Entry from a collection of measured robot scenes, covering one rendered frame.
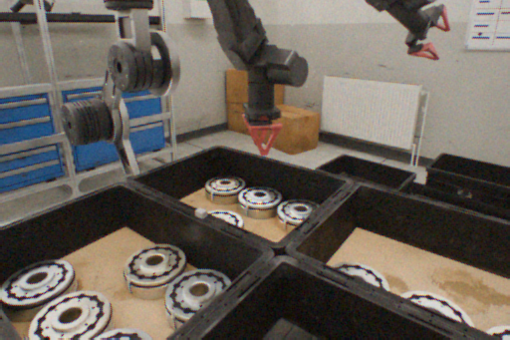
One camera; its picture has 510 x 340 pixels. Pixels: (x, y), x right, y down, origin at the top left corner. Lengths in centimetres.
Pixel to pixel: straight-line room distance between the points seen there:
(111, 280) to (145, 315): 11
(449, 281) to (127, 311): 53
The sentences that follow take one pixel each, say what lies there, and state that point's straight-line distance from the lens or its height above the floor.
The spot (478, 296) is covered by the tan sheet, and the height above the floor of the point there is 83.
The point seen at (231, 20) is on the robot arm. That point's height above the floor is 125.
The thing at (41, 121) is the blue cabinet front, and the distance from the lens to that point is 243.
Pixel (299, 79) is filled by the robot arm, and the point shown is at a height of 114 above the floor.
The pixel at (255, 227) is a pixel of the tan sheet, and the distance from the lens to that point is 73.
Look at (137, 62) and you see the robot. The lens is 99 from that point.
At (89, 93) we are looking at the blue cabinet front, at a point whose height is 85.
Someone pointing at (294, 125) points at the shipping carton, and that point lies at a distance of 341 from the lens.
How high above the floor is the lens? 123
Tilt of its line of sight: 20 degrees down
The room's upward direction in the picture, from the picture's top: straight up
